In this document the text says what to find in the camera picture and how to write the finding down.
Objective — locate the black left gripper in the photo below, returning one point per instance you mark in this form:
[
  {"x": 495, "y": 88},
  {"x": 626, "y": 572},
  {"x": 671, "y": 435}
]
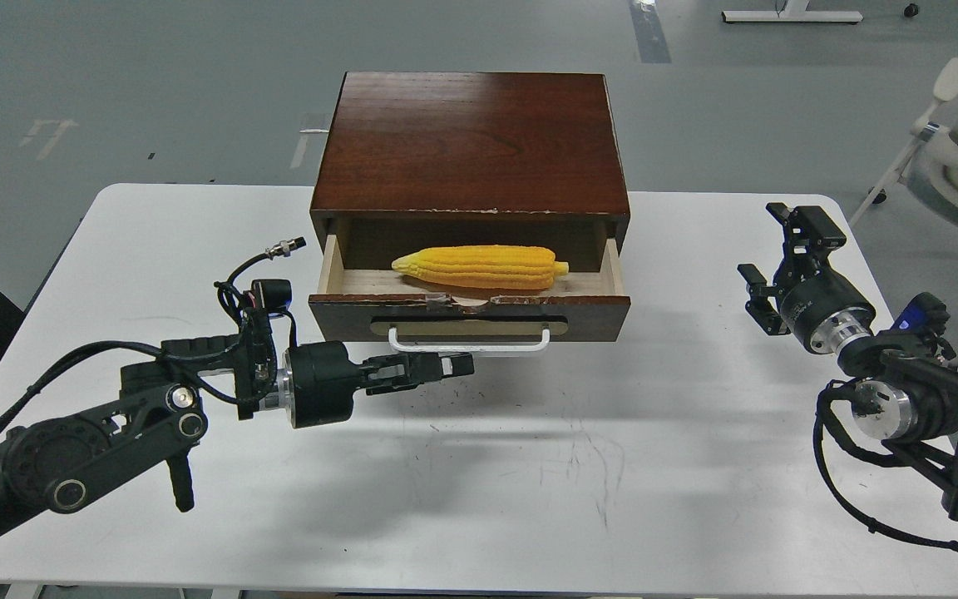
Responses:
[{"x": 320, "y": 379}]

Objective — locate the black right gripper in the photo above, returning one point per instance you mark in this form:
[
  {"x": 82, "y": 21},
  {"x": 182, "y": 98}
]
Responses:
[{"x": 821, "y": 307}]

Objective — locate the wooden drawer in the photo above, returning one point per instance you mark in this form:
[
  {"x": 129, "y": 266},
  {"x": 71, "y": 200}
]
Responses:
[{"x": 367, "y": 305}]

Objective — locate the yellow corn cob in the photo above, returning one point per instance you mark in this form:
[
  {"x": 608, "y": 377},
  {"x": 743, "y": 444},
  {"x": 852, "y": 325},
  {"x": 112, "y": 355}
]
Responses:
[{"x": 486, "y": 266}]

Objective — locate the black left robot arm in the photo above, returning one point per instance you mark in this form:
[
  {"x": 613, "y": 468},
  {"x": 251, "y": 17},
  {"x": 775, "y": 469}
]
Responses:
[{"x": 64, "y": 464}]

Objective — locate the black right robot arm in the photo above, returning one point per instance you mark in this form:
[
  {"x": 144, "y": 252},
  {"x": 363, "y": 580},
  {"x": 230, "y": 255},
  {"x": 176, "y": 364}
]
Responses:
[{"x": 897, "y": 406}]

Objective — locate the dark wooden drawer cabinet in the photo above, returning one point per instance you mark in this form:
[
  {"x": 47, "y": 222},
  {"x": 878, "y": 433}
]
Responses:
[{"x": 538, "y": 147}]

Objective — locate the white desk base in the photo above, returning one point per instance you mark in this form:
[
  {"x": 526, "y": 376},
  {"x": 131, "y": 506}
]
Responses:
[{"x": 791, "y": 12}]

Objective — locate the white drawer handle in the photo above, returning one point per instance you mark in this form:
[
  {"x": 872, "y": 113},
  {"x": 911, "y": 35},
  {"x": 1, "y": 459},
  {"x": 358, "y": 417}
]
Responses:
[{"x": 481, "y": 350}]

